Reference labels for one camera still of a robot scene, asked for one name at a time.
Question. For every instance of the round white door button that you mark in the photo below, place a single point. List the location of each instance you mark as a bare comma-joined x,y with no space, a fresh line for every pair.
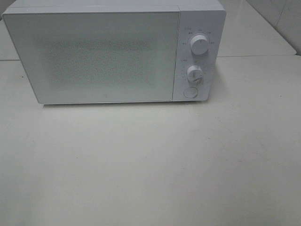
190,92

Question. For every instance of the white timer knob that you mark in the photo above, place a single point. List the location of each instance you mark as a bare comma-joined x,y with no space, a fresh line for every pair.
194,74

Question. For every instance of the white microwave door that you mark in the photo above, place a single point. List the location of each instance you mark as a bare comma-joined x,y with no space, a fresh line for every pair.
97,58

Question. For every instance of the upper white power knob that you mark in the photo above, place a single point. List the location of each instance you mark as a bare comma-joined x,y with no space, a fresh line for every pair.
199,44

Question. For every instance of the white microwave oven body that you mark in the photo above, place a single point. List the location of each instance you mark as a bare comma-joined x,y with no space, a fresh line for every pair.
195,17

